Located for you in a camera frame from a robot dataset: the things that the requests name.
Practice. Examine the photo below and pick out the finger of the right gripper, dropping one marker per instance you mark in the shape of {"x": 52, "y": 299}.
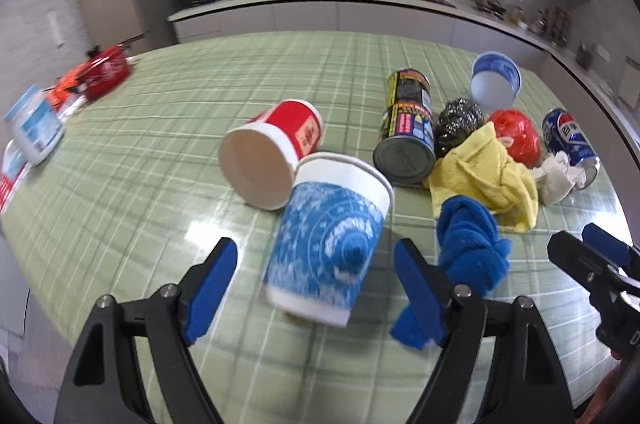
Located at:
{"x": 582, "y": 263}
{"x": 622, "y": 254}

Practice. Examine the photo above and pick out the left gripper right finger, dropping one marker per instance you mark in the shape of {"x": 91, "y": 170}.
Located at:
{"x": 524, "y": 379}

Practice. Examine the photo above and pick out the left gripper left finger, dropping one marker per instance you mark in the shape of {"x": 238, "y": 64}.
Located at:
{"x": 103, "y": 381}

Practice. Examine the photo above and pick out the white paper towel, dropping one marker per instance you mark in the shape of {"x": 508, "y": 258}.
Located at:
{"x": 556, "y": 178}

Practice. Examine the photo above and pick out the blue yogurt cup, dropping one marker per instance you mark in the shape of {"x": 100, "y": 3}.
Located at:
{"x": 495, "y": 81}

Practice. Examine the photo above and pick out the blue white paper cup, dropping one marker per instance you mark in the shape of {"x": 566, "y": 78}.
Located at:
{"x": 327, "y": 237}

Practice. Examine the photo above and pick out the red paper cup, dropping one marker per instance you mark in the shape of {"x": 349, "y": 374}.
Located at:
{"x": 260, "y": 157}

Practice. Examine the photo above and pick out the person's right hand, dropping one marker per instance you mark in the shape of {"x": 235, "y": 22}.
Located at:
{"x": 601, "y": 396}

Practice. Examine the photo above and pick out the blue cloth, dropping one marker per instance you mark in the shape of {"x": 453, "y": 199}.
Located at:
{"x": 471, "y": 253}

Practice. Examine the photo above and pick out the blue Pepsi can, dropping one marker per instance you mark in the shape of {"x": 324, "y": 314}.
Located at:
{"x": 562, "y": 134}

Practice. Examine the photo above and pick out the yellow cloth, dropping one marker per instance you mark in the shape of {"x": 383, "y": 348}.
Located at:
{"x": 482, "y": 169}

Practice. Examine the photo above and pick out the red plastic bag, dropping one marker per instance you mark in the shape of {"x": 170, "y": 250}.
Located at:
{"x": 518, "y": 134}

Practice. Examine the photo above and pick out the white cutting board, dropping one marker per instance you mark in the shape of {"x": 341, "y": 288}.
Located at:
{"x": 629, "y": 89}

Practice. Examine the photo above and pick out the steel wool scrubber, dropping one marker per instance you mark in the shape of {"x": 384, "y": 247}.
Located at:
{"x": 455, "y": 123}

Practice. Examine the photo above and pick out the utensil holder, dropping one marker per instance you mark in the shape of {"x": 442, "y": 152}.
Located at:
{"x": 584, "y": 56}

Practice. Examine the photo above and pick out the black yellow tin can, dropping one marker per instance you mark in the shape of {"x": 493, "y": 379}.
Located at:
{"x": 405, "y": 151}

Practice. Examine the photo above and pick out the white plastic jar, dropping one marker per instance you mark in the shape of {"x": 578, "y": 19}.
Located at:
{"x": 34, "y": 125}

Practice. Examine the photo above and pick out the kettle on small burner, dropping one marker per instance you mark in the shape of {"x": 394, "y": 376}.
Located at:
{"x": 494, "y": 7}

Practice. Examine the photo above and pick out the green checkered tablecloth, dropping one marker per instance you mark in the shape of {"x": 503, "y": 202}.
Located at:
{"x": 133, "y": 196}

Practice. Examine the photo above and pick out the red packet on table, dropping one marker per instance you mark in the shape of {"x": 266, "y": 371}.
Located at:
{"x": 104, "y": 70}

